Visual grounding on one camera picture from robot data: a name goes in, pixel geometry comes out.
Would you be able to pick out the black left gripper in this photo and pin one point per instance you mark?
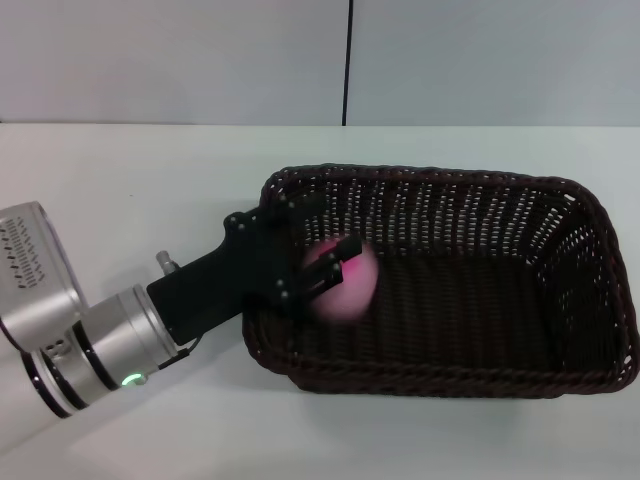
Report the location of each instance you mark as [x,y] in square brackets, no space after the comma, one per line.
[225,280]

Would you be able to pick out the pink ball with magenta patch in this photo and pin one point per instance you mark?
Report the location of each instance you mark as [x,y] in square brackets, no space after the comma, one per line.
[352,295]

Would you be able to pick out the dark brown woven basket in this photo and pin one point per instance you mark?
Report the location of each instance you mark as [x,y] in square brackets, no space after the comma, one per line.
[475,290]

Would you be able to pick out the small silver connector plug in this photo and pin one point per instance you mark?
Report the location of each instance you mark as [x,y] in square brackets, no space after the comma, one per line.
[165,262]

